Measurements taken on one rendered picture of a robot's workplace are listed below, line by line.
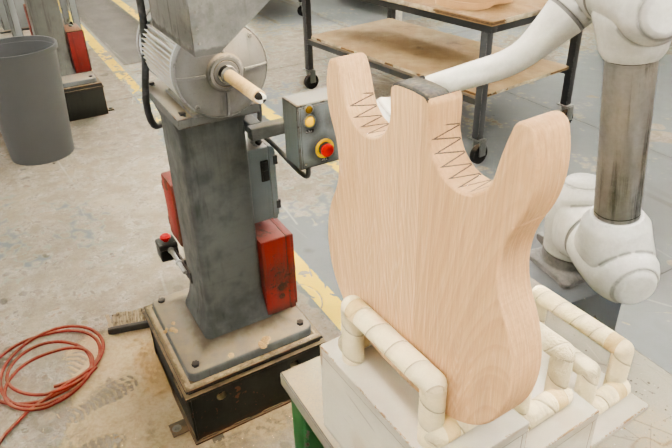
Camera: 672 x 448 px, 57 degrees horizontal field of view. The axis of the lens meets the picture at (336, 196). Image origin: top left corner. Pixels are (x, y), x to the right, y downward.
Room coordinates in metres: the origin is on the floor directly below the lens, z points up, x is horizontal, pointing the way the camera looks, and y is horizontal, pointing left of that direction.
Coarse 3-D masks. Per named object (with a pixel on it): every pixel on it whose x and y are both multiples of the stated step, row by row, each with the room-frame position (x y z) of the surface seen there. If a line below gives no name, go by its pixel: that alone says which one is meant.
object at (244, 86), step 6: (228, 72) 1.48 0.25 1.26; (234, 72) 1.47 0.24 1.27; (228, 78) 1.46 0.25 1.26; (234, 78) 1.44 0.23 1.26; (240, 78) 1.43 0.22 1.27; (234, 84) 1.43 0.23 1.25; (240, 84) 1.40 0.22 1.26; (246, 84) 1.39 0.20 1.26; (252, 84) 1.38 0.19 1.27; (240, 90) 1.40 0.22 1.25; (246, 90) 1.37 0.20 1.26; (252, 90) 1.35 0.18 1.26; (258, 90) 1.34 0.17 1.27; (252, 96) 1.33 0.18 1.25
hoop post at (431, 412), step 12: (420, 396) 0.51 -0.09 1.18; (432, 396) 0.50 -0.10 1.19; (444, 396) 0.51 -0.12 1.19; (420, 408) 0.51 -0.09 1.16; (432, 408) 0.50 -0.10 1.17; (444, 408) 0.51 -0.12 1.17; (420, 420) 0.51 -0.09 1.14; (432, 420) 0.50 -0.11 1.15; (444, 420) 0.51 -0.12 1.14; (420, 432) 0.51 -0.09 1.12; (420, 444) 0.51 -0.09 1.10
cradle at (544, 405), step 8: (544, 392) 0.63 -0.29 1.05; (552, 392) 0.63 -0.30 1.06; (560, 392) 0.63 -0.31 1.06; (568, 392) 0.63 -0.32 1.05; (536, 400) 0.61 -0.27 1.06; (544, 400) 0.61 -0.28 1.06; (552, 400) 0.61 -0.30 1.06; (560, 400) 0.62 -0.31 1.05; (568, 400) 0.62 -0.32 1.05; (536, 408) 0.60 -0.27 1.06; (544, 408) 0.60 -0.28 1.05; (552, 408) 0.61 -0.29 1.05; (560, 408) 0.61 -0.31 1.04; (528, 416) 0.59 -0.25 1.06; (536, 416) 0.59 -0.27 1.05; (544, 416) 0.60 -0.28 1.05; (536, 424) 0.59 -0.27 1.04
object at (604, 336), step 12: (540, 288) 0.87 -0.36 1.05; (540, 300) 0.85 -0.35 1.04; (552, 300) 0.84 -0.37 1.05; (564, 300) 0.84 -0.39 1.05; (552, 312) 0.83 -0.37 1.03; (564, 312) 0.81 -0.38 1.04; (576, 312) 0.80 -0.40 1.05; (576, 324) 0.79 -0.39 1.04; (588, 324) 0.78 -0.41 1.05; (600, 324) 0.77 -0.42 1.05; (588, 336) 0.77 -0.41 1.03; (600, 336) 0.75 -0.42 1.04; (612, 336) 0.75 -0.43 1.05; (612, 348) 0.73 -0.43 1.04; (624, 348) 0.72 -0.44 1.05
